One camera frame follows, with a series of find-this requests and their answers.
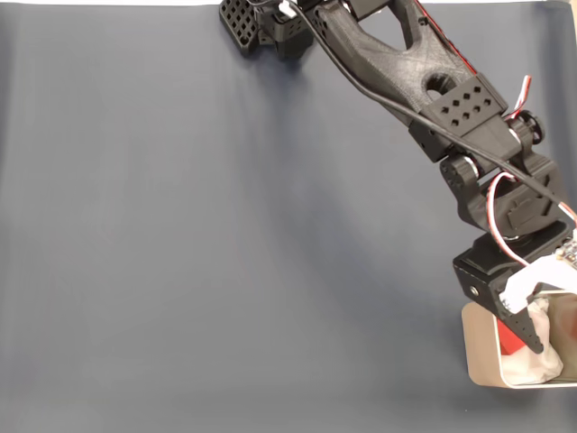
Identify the red cube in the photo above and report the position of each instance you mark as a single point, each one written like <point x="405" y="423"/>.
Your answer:
<point x="511" y="340"/>

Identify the beige rounded box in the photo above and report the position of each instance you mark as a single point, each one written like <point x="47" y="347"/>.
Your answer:
<point x="480" y="347"/>

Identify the white crumpled cloth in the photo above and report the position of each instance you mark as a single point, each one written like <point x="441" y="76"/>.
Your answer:
<point x="536" y="365"/>

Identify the grey table mat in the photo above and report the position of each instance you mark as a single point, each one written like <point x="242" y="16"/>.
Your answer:
<point x="180" y="270"/>

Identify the white camera circuit board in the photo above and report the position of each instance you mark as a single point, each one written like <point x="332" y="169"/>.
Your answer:
<point x="541" y="277"/>

